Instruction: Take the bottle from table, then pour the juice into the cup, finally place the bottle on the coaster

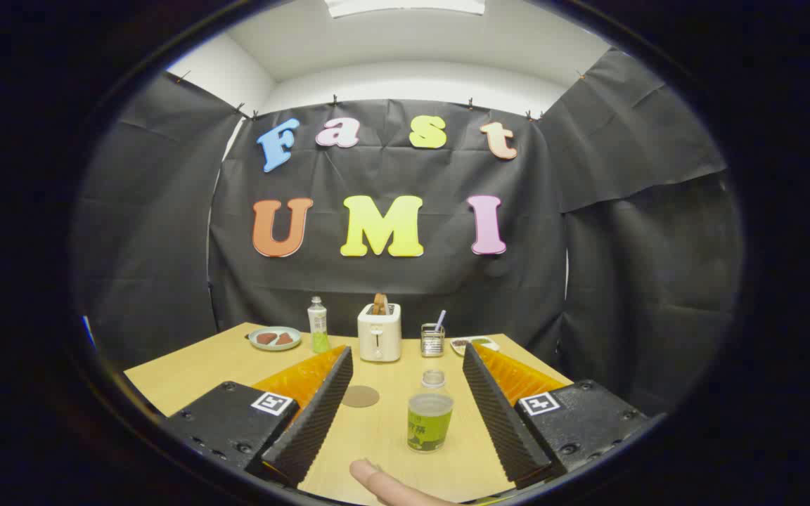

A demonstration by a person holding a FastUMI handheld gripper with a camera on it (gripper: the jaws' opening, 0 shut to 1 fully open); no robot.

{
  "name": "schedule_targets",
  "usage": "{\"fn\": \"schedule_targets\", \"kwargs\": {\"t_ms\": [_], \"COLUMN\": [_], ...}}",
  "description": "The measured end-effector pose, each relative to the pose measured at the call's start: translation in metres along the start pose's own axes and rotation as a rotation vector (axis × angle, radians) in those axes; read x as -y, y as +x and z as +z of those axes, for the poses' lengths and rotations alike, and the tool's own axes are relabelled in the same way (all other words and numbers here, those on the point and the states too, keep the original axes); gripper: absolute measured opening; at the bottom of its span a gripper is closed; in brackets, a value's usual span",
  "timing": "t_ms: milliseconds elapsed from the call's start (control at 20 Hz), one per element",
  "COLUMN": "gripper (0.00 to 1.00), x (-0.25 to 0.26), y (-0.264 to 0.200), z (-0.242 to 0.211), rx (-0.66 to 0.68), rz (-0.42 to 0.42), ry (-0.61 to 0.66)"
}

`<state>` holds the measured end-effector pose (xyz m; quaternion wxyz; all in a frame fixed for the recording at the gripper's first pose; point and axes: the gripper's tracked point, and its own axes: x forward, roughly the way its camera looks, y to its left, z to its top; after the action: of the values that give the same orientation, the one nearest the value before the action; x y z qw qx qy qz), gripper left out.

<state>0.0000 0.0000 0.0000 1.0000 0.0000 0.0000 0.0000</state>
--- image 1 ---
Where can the brown food piece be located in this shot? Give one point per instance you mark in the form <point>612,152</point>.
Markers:
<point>266,338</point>
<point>285,339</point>

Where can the small white food tray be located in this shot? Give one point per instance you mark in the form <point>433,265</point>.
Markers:
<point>475,344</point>

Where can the slim green drink bottle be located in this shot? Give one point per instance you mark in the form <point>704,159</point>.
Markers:
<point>318,327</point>

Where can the green label juice bottle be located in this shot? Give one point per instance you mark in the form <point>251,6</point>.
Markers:
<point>429,422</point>

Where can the wooden table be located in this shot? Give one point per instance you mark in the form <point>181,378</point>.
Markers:
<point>187,372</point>

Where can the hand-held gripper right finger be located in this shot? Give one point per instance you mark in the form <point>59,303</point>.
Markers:
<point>500,414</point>

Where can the round brown coaster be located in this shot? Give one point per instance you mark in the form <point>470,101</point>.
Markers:
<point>361,396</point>

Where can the purple straw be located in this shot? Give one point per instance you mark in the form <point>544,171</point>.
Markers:
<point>440,320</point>

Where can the brown bread slice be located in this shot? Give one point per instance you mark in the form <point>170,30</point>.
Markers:
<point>380,303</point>

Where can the white toaster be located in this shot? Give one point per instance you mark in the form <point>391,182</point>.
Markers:
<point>380,337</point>

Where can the pale green plate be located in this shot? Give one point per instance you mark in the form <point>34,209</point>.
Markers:
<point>275,346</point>

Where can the metal mesh holder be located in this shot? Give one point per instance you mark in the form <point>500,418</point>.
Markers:
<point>432,343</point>

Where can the ceiling light panel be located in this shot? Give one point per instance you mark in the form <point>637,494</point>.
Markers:
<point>405,5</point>

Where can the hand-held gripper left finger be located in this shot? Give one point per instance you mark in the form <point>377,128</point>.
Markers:
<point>313,414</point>

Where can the black backdrop cloth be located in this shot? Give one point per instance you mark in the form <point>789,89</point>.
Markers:
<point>320,281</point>

